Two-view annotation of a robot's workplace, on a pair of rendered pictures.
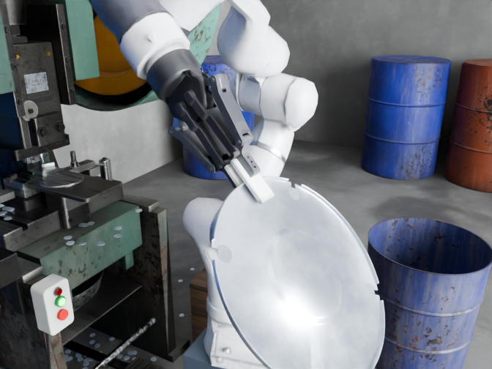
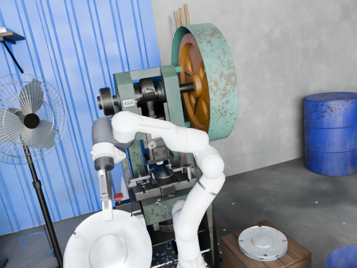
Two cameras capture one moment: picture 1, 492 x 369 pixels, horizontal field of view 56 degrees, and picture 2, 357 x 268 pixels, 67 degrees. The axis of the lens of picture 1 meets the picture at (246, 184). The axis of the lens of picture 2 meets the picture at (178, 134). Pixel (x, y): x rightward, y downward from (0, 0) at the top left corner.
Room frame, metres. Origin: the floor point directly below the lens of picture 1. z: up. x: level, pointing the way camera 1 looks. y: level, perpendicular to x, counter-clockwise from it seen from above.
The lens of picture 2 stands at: (0.21, -0.85, 1.52)
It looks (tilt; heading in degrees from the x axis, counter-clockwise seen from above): 15 degrees down; 48
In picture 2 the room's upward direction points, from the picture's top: 9 degrees counter-clockwise
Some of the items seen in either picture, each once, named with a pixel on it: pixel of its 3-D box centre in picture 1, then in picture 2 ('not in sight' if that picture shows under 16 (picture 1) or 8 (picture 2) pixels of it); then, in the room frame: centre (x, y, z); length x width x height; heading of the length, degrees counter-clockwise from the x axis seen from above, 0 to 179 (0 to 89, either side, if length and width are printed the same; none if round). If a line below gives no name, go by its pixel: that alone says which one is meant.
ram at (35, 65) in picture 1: (27, 91); (155, 136); (1.32, 0.62, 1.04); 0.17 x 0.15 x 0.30; 61
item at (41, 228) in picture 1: (39, 204); (162, 181); (1.34, 0.66, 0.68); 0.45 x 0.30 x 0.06; 151
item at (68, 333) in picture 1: (54, 300); (169, 223); (1.35, 0.67, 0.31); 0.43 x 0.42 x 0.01; 151
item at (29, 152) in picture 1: (27, 147); (158, 157); (1.34, 0.66, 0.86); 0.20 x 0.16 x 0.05; 151
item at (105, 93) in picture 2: not in sight; (111, 103); (1.13, 0.80, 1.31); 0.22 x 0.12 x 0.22; 61
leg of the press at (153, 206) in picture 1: (81, 225); (194, 191); (1.64, 0.66, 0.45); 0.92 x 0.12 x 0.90; 61
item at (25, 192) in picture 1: (35, 180); (161, 171); (1.34, 0.66, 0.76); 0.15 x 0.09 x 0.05; 151
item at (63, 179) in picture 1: (76, 202); (167, 185); (1.26, 0.51, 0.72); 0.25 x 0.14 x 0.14; 61
